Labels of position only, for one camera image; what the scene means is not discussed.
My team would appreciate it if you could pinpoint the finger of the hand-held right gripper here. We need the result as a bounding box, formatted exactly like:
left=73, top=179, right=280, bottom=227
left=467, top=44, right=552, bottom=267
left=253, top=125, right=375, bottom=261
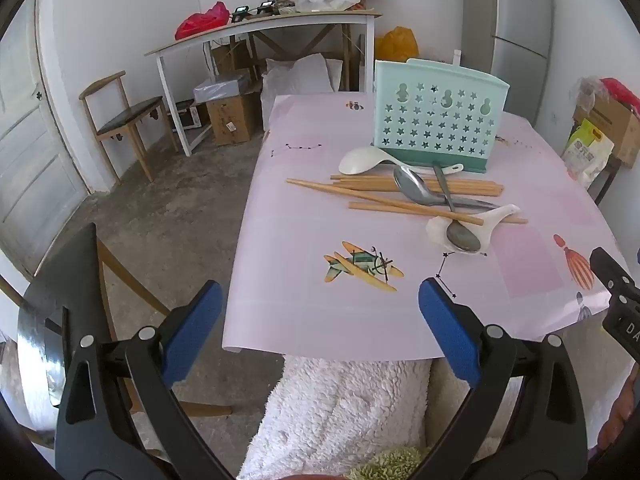
left=589, top=246, right=640, bottom=306

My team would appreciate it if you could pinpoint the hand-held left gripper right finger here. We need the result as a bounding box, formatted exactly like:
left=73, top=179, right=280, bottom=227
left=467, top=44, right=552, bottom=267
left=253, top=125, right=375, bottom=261
left=400, top=277, right=589, bottom=480

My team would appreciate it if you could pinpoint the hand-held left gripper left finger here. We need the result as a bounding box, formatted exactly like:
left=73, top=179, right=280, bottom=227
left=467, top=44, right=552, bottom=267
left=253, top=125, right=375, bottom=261
left=54, top=280, right=236, bottom=480

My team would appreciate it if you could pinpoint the metal spoon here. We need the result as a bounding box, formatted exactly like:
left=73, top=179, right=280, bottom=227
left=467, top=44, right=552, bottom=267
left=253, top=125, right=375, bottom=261
left=432, top=161, right=482, bottom=253
left=393, top=166, right=502, bottom=211

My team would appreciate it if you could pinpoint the white ceramic soup spoon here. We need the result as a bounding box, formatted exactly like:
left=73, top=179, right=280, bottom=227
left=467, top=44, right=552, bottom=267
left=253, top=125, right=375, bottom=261
left=426, top=203, right=521, bottom=257

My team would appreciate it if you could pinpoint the bunch of wooden chopsticks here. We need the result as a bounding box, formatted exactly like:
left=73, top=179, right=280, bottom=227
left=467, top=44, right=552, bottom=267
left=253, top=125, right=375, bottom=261
left=285, top=174, right=529, bottom=226

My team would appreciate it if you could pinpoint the mint green utensil holder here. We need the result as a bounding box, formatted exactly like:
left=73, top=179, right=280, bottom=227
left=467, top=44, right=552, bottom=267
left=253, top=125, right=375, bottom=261
left=372, top=58, right=512, bottom=175

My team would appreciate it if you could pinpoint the person's right hand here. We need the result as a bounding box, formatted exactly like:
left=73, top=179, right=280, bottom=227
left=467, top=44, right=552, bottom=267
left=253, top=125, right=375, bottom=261
left=597, top=377, right=640, bottom=453

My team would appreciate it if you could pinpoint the yellow and white bag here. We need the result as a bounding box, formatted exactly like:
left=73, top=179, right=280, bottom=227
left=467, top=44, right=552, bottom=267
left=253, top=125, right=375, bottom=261
left=562, top=119, right=615, bottom=184

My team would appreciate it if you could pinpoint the pink printed tablecloth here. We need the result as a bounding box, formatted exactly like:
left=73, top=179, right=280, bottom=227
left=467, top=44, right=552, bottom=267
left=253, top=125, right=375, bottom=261
left=222, top=94, right=632, bottom=363

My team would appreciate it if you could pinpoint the dark round-seat wooden chair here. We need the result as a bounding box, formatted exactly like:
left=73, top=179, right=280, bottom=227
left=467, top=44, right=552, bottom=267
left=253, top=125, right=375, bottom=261
left=0, top=222, right=236, bottom=456

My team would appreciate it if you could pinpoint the open cardboard box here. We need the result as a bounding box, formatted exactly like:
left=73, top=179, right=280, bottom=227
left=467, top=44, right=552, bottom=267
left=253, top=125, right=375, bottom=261
left=575, top=92, right=640, bottom=168

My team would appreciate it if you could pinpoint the red bag on box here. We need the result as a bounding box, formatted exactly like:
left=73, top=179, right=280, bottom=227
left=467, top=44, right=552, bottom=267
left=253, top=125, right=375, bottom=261
left=600, top=77, right=640, bottom=121

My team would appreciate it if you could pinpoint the small metal-framed box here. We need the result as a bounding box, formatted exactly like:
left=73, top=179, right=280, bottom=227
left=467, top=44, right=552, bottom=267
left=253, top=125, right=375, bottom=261
left=167, top=101, right=211, bottom=134

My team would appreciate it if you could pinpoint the brown cardboard box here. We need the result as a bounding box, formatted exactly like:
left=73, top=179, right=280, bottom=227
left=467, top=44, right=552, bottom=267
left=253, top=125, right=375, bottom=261
left=206, top=91, right=262, bottom=147

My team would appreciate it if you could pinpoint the wooden chair with black seat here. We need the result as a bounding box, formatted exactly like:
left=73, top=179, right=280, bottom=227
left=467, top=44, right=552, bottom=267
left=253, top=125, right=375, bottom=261
left=79, top=71, right=180, bottom=183

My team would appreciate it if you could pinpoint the white panel door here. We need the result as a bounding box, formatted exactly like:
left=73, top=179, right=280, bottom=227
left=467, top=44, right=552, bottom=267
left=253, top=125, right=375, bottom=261
left=0, top=0, right=92, bottom=281

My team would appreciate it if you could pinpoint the plastic-wrapped white box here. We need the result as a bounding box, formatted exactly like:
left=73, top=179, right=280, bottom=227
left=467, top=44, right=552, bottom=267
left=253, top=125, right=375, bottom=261
left=194, top=76, right=251, bottom=104

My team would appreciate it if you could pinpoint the grey refrigerator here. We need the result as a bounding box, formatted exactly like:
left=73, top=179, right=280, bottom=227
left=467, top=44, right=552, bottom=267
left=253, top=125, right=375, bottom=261
left=490, top=0, right=555, bottom=128

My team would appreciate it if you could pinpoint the white woven sack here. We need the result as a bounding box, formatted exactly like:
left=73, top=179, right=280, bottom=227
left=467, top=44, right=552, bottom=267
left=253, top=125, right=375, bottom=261
left=261, top=53, right=343, bottom=133

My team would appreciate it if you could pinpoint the tall cardboard box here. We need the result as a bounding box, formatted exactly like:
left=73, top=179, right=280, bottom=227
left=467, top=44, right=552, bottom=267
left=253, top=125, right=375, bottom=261
left=212, top=42, right=256, bottom=79

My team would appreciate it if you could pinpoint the yellow plastic bag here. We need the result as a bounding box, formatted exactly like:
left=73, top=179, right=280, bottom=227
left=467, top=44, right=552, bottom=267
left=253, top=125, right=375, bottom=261
left=375, top=26, right=420, bottom=63

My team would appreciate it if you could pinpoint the red plastic bag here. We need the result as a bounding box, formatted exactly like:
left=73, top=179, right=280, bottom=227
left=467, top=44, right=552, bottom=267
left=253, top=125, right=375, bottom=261
left=174, top=1, right=231, bottom=41

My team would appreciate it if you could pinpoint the white desk with wooden top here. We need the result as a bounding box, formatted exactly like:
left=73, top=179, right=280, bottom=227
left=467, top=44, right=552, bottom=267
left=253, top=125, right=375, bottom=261
left=144, top=10, right=383, bottom=157

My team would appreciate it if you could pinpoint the white plastic bag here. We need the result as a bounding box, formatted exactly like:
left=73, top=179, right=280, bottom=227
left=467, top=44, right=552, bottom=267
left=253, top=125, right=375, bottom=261
left=295, top=0, right=362, bottom=12

